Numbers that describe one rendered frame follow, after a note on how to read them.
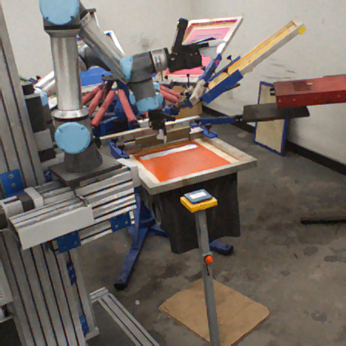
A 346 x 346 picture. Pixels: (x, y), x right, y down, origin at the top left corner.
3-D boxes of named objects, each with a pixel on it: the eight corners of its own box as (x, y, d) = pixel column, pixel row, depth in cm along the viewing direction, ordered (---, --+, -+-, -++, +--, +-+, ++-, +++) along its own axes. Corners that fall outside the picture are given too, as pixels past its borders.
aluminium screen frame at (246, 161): (257, 166, 235) (257, 159, 233) (150, 195, 218) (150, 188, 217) (196, 132, 304) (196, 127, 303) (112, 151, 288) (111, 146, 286)
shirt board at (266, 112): (304, 110, 350) (303, 100, 347) (310, 125, 313) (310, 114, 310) (136, 123, 376) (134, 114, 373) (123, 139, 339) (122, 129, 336)
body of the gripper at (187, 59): (200, 63, 161) (167, 72, 160) (195, 39, 158) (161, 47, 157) (205, 66, 154) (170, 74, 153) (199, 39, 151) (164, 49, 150)
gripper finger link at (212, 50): (228, 55, 150) (203, 59, 155) (225, 37, 148) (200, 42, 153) (225, 58, 148) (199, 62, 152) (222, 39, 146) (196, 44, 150)
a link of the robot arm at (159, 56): (149, 49, 157) (151, 51, 149) (162, 46, 157) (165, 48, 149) (154, 71, 159) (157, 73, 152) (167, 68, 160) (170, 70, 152)
